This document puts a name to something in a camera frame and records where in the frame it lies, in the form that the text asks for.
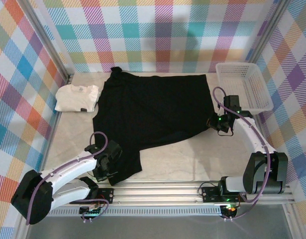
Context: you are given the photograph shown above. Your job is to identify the black t-shirt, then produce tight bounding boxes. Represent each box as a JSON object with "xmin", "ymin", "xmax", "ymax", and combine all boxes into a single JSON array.
[{"xmin": 92, "ymin": 66, "xmax": 219, "ymax": 187}]

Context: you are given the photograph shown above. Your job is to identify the folded white t-shirt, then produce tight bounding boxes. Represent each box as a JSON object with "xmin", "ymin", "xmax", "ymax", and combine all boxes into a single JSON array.
[{"xmin": 55, "ymin": 84, "xmax": 102, "ymax": 113}]

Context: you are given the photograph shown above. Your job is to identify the white plastic mesh basket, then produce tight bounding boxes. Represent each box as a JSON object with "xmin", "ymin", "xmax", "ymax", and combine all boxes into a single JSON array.
[{"xmin": 215, "ymin": 62, "xmax": 274, "ymax": 116}]

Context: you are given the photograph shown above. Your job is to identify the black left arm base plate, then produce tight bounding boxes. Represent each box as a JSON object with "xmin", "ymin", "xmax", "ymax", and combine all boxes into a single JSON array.
[{"xmin": 93, "ymin": 188, "xmax": 115, "ymax": 205}]

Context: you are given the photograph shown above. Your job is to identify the aluminium mounting rail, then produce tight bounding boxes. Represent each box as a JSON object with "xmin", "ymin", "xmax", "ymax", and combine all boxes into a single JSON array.
[{"xmin": 20, "ymin": 180, "xmax": 295, "ymax": 206}]

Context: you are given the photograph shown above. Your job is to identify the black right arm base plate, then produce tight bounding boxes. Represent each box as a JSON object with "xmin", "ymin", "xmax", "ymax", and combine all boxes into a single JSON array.
[{"xmin": 201, "ymin": 186, "xmax": 248, "ymax": 204}]

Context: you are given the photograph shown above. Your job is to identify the grey slotted cable duct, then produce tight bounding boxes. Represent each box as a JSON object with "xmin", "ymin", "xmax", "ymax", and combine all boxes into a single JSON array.
[{"xmin": 43, "ymin": 205, "xmax": 223, "ymax": 217}]

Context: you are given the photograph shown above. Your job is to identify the aluminium corner post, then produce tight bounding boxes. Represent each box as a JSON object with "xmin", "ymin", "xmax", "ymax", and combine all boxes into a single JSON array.
[
  {"xmin": 17, "ymin": 0, "xmax": 75, "ymax": 84},
  {"xmin": 245, "ymin": 0, "xmax": 293, "ymax": 66}
]

